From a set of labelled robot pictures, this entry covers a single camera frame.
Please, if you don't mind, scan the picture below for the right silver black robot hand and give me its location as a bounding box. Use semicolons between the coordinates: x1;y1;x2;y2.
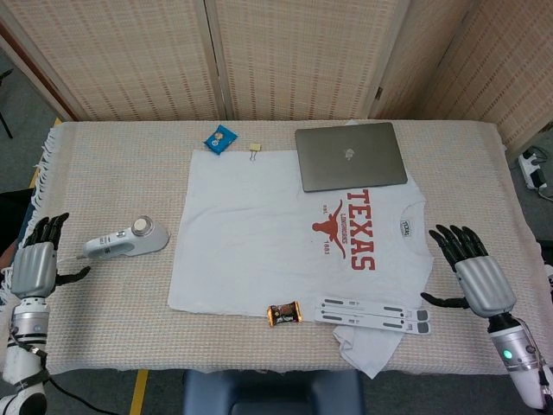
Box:
421;223;518;319

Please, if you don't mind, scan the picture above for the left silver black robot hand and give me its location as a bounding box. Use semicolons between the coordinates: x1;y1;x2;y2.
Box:
9;211;92;300

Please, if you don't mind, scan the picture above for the white handheld steam iron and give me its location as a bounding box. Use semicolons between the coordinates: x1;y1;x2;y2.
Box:
83;219;172;262

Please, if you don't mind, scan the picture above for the white Texas print t-shirt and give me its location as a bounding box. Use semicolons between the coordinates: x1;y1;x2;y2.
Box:
167;119;435;380

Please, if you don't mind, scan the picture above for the dark clothed bystander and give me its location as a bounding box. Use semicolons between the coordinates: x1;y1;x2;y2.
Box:
0;189;35;278

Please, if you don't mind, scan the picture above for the white power strip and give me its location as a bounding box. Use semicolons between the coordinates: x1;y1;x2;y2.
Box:
518;146;553;191

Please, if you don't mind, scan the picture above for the white folding laptop stand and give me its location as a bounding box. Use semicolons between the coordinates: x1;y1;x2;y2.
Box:
314;296;433;335

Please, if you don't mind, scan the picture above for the beige woven tablecloth with fringe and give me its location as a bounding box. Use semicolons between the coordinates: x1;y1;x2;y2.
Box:
0;117;548;378

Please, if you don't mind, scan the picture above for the black chair leg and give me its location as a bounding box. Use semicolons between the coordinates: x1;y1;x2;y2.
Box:
0;68;14;139

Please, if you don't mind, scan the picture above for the grey closed laptop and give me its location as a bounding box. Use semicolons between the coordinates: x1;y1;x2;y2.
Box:
295;122;410;194

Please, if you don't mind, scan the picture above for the brown chocolate snack wrapper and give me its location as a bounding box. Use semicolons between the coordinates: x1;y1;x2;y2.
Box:
266;301;303;328

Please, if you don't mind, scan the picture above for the woven folding screen panel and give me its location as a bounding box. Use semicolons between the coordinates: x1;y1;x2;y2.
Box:
371;0;553;150
0;0;232;123
205;0;411;121

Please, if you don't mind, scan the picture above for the blue snack packet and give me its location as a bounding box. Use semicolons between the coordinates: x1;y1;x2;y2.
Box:
202;124;238;156

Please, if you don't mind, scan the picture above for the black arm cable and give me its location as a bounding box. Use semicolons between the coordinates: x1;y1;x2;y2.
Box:
8;328;120;415
517;317;550;410

